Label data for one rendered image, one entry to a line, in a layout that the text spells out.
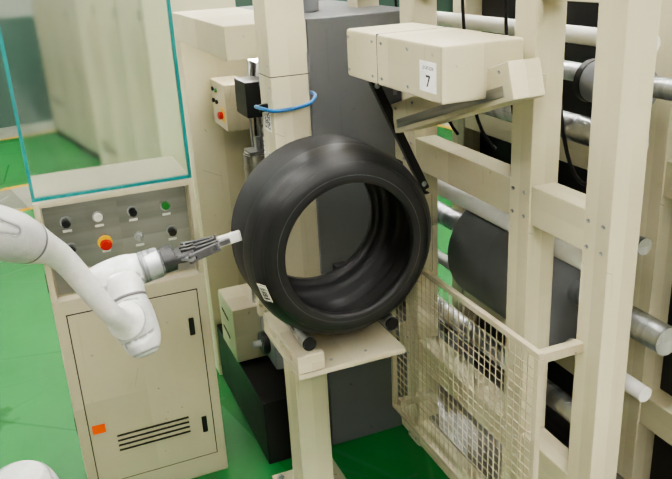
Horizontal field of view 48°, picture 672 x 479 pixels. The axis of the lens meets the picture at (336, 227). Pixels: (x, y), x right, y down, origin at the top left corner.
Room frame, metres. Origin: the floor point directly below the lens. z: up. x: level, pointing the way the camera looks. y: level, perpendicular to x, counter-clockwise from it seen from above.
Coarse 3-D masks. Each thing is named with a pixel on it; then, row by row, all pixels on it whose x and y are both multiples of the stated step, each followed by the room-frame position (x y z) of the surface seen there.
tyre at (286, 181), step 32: (288, 160) 2.11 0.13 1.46; (320, 160) 2.06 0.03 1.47; (352, 160) 2.07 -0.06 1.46; (384, 160) 2.13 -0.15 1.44; (256, 192) 2.08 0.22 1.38; (288, 192) 2.00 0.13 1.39; (320, 192) 2.02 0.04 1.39; (384, 192) 2.40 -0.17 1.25; (416, 192) 2.14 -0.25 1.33; (256, 224) 1.99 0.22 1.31; (288, 224) 1.98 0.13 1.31; (384, 224) 2.40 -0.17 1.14; (416, 224) 2.13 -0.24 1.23; (256, 256) 1.98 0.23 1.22; (352, 256) 2.39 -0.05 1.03; (384, 256) 2.37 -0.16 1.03; (416, 256) 2.13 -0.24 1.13; (256, 288) 2.00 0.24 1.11; (288, 288) 1.97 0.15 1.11; (320, 288) 2.31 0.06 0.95; (352, 288) 2.32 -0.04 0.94; (384, 288) 2.25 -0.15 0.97; (288, 320) 2.00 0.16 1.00; (320, 320) 2.01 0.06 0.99; (352, 320) 2.05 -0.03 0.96
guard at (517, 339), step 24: (480, 312) 1.98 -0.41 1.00; (408, 360) 2.44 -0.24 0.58; (456, 360) 2.13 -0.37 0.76; (528, 360) 1.78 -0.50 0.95; (432, 384) 2.27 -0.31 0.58; (456, 384) 2.13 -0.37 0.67; (504, 384) 1.88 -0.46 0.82; (528, 384) 1.78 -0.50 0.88; (408, 408) 2.45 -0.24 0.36; (528, 432) 1.77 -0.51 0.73
